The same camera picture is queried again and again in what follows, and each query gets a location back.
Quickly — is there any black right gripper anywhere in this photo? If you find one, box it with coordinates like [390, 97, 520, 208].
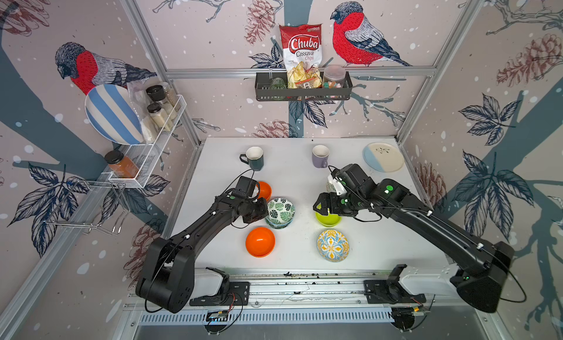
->
[310, 192, 364, 215]

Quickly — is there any yellow flower ceramic bowl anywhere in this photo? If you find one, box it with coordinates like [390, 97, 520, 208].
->
[326, 174, 338, 193]

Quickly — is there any green leaf bowl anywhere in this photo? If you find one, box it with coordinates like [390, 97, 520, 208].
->
[267, 197, 296, 221]
[265, 217, 293, 230]

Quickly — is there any blue yellow patterned bowl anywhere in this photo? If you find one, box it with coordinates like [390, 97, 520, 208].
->
[317, 229, 350, 262]

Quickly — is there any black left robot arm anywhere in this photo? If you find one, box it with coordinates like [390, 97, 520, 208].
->
[135, 193, 268, 314]

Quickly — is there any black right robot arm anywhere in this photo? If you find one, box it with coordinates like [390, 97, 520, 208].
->
[313, 179, 515, 313]

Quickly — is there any lime green plastic bowl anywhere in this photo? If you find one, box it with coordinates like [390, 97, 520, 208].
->
[315, 212, 342, 228]

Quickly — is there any far orange plastic bowl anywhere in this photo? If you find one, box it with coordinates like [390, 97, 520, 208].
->
[254, 181, 272, 201]

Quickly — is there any orange plastic bowl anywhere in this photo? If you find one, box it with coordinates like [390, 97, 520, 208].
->
[246, 227, 276, 258]
[254, 181, 272, 201]

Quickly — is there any near orange plastic bowl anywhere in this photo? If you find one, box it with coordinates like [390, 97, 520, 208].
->
[246, 227, 276, 258]

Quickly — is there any dark green mug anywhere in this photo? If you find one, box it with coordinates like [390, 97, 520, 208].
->
[239, 147, 265, 171]

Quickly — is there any purple mug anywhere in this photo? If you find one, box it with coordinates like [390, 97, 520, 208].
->
[312, 144, 330, 169]

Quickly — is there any blue cream ceramic plate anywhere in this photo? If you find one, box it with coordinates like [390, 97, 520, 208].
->
[362, 142, 405, 173]

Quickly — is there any clear jar pink lid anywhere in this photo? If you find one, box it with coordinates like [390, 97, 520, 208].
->
[323, 65, 346, 89]

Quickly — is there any green glass jar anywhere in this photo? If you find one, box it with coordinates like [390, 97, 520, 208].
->
[269, 77, 287, 90]

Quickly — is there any orange spice jar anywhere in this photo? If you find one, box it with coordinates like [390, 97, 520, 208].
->
[104, 149, 139, 179]

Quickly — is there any black lid spice jar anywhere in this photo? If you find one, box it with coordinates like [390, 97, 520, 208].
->
[147, 103, 172, 132]
[145, 84, 174, 115]

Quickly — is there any plastic bag on shelf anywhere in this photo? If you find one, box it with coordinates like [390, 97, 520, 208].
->
[127, 77, 160, 144]

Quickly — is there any red Chuba chips bag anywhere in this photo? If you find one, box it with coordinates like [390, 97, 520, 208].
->
[279, 24, 323, 89]

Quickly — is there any blue white striped plate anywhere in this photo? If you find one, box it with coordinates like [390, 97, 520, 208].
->
[84, 84, 145, 145]

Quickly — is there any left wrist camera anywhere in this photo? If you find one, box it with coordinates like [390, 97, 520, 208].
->
[231, 176, 260, 200]

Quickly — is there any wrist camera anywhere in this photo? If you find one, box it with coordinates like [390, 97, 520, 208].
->
[231, 176, 260, 200]
[328, 164, 377, 198]

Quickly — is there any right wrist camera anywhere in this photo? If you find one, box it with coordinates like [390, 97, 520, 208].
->
[328, 164, 377, 198]

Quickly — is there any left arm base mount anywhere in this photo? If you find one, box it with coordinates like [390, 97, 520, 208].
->
[189, 268, 251, 307]

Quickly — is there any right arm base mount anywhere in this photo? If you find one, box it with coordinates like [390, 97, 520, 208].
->
[363, 264, 427, 305]

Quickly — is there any white wire wall shelf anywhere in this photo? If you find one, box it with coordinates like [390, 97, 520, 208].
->
[108, 95, 187, 188]

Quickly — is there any black wall basket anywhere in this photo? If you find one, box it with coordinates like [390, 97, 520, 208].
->
[255, 71, 353, 102]

